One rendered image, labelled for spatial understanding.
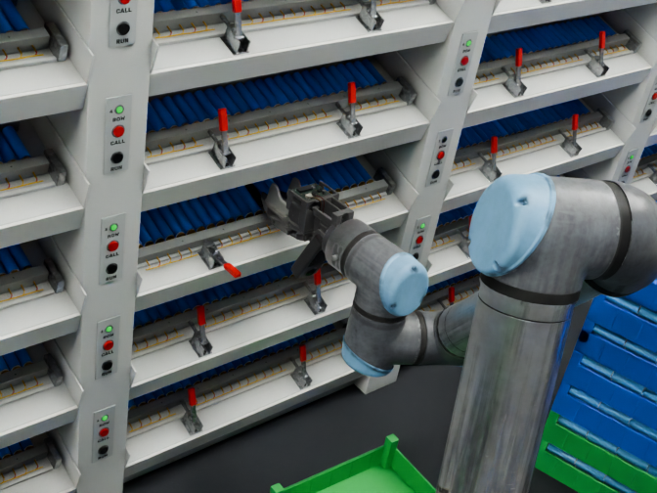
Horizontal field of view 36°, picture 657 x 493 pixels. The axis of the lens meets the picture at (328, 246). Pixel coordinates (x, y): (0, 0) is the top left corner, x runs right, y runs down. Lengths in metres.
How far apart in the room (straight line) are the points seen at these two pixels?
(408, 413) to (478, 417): 1.06
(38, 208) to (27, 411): 0.39
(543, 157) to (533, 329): 1.17
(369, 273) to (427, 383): 0.80
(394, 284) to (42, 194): 0.54
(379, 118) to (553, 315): 0.78
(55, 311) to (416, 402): 0.96
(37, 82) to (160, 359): 0.63
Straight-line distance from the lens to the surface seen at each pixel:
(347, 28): 1.68
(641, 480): 2.15
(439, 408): 2.30
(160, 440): 1.97
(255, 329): 1.93
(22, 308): 1.62
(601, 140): 2.47
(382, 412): 2.25
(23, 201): 1.50
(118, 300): 1.65
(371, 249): 1.60
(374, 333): 1.63
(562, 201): 1.14
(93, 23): 1.38
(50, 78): 1.41
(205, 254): 1.74
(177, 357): 1.85
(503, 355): 1.18
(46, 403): 1.75
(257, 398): 2.07
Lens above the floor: 1.51
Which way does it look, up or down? 34 degrees down
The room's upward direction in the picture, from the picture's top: 11 degrees clockwise
